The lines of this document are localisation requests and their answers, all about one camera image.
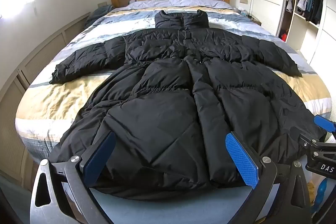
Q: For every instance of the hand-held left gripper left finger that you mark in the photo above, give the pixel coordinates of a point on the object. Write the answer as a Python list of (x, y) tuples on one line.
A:
[(101, 154)]

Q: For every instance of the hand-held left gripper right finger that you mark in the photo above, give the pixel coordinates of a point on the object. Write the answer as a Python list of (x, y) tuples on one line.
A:
[(242, 158)]

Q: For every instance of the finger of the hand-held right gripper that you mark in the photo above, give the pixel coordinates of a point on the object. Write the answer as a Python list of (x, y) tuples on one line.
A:
[(320, 191), (325, 123)]

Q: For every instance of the black puffer coat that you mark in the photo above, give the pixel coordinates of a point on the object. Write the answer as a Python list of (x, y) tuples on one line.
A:
[(168, 113)]

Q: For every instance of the bed with striped duvet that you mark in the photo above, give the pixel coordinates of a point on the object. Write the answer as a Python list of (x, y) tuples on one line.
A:
[(65, 98)]

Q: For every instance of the red bag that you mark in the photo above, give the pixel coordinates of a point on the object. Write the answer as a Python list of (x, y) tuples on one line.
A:
[(283, 35)]

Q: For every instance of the bedside table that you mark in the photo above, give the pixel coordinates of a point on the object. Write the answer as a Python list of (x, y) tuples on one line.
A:
[(254, 19)]

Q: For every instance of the dark blue blanket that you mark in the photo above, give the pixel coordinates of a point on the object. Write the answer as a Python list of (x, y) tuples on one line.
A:
[(98, 15)]

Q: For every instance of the lavender pillow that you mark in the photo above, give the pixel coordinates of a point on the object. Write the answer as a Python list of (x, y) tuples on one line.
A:
[(204, 1)]

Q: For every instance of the beige panelled wall cabinet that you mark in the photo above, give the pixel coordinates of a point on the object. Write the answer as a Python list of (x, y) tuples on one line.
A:
[(39, 56)]

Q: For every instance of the wall switch panel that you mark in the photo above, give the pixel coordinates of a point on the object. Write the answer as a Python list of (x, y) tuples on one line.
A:
[(244, 1)]

